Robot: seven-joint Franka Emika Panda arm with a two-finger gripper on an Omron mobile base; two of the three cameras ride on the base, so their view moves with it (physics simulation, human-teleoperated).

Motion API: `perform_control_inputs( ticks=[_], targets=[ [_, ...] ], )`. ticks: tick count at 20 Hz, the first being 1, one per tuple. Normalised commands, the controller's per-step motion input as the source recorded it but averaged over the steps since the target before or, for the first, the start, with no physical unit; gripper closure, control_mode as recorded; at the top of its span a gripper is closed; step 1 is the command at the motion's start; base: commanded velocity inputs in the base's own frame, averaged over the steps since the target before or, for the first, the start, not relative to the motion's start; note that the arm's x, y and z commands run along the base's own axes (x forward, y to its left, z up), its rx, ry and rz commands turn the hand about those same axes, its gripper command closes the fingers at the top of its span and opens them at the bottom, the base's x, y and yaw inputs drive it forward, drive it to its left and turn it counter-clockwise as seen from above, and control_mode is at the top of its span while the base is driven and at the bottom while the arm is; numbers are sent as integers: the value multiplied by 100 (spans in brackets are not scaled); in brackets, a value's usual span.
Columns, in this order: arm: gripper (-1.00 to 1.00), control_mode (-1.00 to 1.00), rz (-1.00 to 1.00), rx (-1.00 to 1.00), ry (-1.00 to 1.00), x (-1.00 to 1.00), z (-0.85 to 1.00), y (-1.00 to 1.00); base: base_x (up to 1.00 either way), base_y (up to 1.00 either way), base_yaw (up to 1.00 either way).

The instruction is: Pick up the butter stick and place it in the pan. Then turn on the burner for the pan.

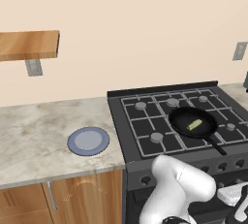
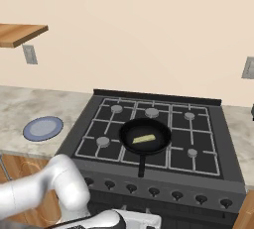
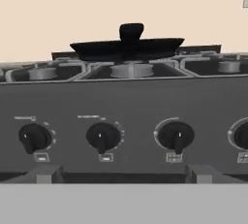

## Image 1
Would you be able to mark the blue round plate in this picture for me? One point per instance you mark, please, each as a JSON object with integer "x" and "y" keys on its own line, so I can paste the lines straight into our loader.
{"x": 88, "y": 141}

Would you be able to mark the grey wall outlet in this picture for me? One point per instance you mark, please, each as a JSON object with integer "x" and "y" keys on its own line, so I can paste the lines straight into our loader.
{"x": 240, "y": 51}
{"x": 34, "y": 67}

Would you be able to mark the black frying pan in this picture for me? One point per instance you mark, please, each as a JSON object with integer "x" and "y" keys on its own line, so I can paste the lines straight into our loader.
{"x": 180, "y": 118}

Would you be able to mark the black stove knob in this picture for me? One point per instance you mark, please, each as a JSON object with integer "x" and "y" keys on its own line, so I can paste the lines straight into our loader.
{"x": 146, "y": 180}
{"x": 204, "y": 169}
{"x": 222, "y": 166}
{"x": 240, "y": 162}

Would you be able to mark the wooden drawer front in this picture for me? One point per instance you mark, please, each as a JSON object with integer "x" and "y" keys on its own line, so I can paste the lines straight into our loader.
{"x": 22, "y": 207}

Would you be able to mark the wooden cupboard door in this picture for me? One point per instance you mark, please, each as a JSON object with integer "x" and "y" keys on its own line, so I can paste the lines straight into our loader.
{"x": 87, "y": 198}

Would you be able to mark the yellow butter stick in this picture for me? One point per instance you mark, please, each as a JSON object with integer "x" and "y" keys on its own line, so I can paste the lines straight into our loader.
{"x": 194, "y": 124}

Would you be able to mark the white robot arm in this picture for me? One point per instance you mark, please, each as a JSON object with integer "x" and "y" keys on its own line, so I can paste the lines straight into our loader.
{"x": 176, "y": 182}

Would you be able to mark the wooden wall shelf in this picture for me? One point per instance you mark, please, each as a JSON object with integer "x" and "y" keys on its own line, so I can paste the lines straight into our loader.
{"x": 27, "y": 44}

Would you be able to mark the dark grey appliance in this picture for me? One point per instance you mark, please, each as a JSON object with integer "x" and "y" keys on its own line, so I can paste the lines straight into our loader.
{"x": 246, "y": 81}

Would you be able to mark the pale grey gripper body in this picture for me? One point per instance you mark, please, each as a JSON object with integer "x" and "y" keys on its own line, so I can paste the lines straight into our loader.
{"x": 232, "y": 194}

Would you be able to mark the black gas stove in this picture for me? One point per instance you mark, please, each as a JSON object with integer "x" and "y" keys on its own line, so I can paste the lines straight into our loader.
{"x": 151, "y": 127}

